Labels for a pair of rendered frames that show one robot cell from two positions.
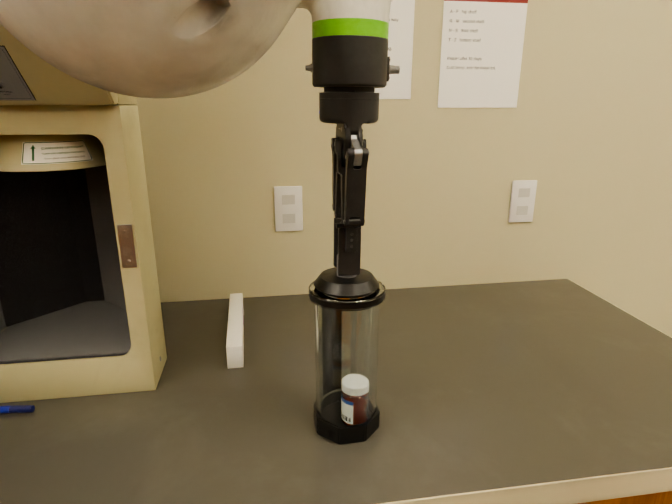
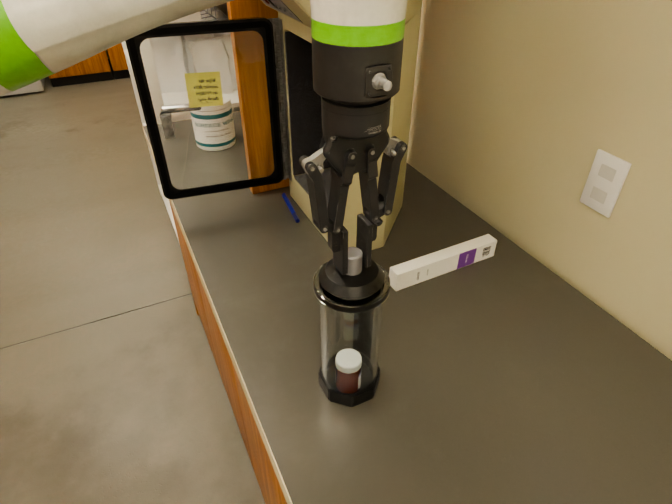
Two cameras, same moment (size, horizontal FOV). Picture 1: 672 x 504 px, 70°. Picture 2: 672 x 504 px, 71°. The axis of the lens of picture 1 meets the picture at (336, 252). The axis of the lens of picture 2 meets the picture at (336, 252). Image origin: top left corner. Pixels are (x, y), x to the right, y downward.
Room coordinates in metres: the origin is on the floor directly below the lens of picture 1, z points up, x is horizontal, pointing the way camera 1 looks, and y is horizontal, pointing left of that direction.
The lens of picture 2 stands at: (0.46, -0.50, 1.59)
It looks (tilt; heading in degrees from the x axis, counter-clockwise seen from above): 37 degrees down; 73
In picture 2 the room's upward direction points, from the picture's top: straight up
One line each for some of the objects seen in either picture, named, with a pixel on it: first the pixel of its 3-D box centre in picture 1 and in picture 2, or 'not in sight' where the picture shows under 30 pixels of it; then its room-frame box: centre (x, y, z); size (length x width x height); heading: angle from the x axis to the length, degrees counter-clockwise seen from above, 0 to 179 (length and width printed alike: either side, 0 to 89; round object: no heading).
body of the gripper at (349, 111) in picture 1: (348, 128); (355, 133); (0.63, -0.02, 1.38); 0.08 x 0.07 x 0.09; 9
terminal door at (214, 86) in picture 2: not in sight; (214, 115); (0.50, 0.61, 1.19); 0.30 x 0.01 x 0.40; 1
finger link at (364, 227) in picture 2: (344, 242); (364, 241); (0.65, -0.01, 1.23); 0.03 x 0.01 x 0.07; 99
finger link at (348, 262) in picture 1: (349, 249); (340, 248); (0.61, -0.02, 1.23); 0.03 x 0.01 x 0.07; 99
